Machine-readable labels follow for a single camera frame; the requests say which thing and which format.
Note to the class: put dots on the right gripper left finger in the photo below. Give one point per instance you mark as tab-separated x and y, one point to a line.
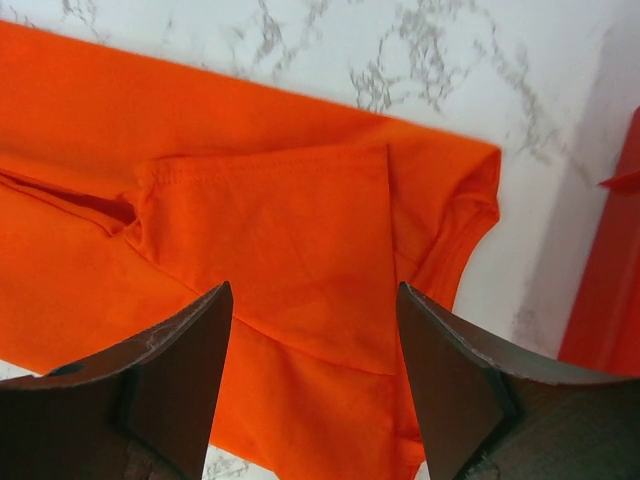
141	409

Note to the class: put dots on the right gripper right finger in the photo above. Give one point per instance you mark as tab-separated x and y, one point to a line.
490	409

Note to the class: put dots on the orange t shirt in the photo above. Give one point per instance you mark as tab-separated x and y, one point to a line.
130	186

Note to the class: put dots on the red plastic bin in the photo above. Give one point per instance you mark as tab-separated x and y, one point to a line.
603	329

